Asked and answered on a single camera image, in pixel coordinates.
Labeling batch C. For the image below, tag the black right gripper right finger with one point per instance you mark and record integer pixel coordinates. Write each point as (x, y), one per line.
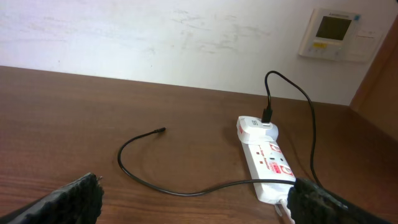
(311, 204)

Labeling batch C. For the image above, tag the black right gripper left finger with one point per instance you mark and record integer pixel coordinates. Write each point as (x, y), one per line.
(79, 201)

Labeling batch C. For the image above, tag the white usb charger adapter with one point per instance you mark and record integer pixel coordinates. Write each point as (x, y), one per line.
(251, 130)

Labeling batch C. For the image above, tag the white power strip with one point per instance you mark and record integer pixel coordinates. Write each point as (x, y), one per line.
(266, 161)

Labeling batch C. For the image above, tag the brown wooden side panel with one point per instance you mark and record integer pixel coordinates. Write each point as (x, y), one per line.
(376, 98)

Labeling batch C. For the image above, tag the wall thermostat control panel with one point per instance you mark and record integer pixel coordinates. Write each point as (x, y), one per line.
(337, 35)

